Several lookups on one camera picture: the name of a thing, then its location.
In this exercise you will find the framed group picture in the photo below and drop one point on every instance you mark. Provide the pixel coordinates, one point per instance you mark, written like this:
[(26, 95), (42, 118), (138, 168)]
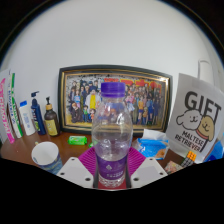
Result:
[(150, 100)]

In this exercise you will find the blue detergent bottle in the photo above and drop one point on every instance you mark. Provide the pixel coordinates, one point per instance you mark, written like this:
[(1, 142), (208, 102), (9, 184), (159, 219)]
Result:
[(216, 153)]

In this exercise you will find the blue printed paper cup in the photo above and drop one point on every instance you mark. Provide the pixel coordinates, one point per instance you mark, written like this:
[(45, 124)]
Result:
[(46, 156)]

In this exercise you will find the dark blue pump bottle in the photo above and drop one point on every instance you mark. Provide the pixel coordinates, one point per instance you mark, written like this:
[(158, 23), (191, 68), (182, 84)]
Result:
[(38, 116)]

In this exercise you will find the white printed paper gift bag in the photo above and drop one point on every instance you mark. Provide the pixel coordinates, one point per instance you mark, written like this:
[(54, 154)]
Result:
[(196, 116)]

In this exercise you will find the green and white toothpaste box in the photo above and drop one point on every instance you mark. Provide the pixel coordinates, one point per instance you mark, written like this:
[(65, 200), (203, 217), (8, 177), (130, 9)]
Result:
[(15, 110)]

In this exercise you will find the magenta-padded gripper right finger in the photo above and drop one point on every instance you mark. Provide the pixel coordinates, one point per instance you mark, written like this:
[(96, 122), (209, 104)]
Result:
[(148, 170)]

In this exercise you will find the flat round red coaster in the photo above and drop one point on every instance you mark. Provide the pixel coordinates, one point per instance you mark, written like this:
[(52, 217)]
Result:
[(100, 188)]

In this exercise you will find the amber yellow-labelled pump bottle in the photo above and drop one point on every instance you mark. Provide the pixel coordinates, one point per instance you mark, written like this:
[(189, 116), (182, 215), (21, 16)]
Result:
[(51, 121)]

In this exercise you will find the blue tissue pack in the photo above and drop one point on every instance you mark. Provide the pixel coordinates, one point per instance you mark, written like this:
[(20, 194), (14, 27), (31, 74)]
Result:
[(151, 146)]

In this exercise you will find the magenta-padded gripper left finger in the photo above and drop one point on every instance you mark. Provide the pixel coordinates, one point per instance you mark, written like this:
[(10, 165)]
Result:
[(76, 170)]

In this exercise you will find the colourful puzzle cube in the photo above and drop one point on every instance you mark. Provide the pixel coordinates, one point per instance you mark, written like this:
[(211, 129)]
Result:
[(189, 158)]

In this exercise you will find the white blue-capped lotion bottle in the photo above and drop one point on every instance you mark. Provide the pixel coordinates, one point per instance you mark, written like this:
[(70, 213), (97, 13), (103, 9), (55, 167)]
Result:
[(26, 120)]

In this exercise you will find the pink toothpaste box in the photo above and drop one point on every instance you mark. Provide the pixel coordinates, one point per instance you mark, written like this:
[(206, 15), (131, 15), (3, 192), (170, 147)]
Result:
[(6, 116)]

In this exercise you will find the colourful patterned pouch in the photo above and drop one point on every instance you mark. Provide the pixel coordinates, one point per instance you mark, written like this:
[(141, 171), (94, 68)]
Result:
[(173, 167)]

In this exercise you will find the clear purple-capped water bottle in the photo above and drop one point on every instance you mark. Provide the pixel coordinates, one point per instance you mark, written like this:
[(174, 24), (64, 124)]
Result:
[(111, 133)]

